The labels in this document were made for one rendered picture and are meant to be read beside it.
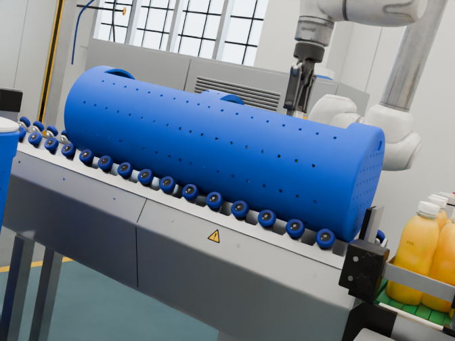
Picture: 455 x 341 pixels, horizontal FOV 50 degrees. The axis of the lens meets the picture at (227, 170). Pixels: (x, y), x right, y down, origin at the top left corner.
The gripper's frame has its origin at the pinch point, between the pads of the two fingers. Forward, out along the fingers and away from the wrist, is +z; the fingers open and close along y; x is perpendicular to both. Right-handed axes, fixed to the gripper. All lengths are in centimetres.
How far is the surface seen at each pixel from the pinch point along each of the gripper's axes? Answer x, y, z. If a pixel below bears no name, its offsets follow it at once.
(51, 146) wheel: -70, 11, 23
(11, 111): -108, -3, 18
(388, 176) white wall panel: -17, -273, 27
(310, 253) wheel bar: 15.9, 11.2, 27.3
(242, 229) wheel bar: -1.8, 11.2, 27.2
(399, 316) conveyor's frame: 38, 22, 30
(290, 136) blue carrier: 4.8, 11.5, 2.5
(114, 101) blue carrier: -47.4, 12.8, 4.7
